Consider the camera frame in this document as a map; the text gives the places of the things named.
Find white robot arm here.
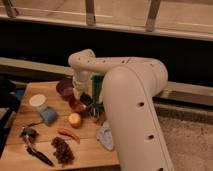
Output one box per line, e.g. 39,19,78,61
68,49,175,171

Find purple bowl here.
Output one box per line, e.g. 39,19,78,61
56,77,73,98

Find green bottle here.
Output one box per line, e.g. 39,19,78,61
92,75,103,104

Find yellow apple toy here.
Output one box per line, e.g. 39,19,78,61
68,113,82,128

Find red chili pepper toy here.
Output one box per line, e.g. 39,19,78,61
57,128,80,144

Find light blue cloth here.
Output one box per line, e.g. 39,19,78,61
96,121,114,151

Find white round lid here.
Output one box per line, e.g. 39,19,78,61
29,94,46,107

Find brown grape bunch toy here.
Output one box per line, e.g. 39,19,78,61
51,137,74,165

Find metal window frame rail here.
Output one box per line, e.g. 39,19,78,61
0,0,213,42

